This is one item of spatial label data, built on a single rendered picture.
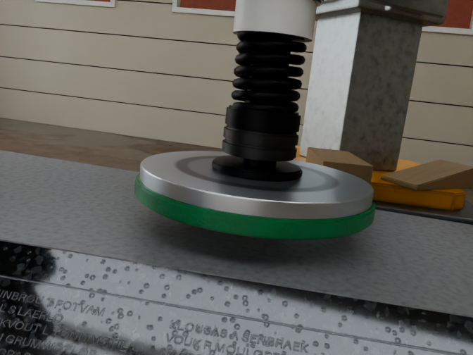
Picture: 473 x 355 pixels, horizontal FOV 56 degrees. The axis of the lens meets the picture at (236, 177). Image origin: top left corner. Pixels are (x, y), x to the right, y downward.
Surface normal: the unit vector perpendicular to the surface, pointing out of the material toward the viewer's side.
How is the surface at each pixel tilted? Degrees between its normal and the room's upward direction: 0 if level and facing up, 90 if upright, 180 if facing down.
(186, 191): 90
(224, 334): 45
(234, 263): 0
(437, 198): 90
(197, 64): 90
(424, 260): 0
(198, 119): 90
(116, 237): 0
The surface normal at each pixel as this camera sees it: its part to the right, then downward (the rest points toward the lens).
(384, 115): 0.37, 0.23
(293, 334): -0.03, -0.56
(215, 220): -0.25, 0.17
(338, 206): 0.57, 0.22
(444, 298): 0.11, -0.97
